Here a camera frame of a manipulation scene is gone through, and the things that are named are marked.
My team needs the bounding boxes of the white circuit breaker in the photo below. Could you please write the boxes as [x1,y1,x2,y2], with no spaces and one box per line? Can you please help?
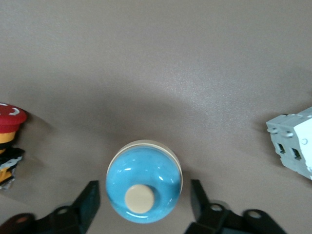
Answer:
[265,106,312,181]

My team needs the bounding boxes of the red yellow emergency stop button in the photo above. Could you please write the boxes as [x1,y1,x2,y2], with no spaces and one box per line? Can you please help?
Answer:
[0,102,28,191]

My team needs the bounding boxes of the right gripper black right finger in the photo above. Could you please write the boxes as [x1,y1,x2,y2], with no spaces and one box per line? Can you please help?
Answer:
[182,179,288,234]

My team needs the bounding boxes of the blue dome call bell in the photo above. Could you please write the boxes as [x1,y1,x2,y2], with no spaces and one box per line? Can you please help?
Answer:
[105,139,184,224]

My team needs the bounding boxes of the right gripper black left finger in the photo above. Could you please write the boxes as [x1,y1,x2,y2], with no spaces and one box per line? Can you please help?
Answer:
[0,180,101,234]

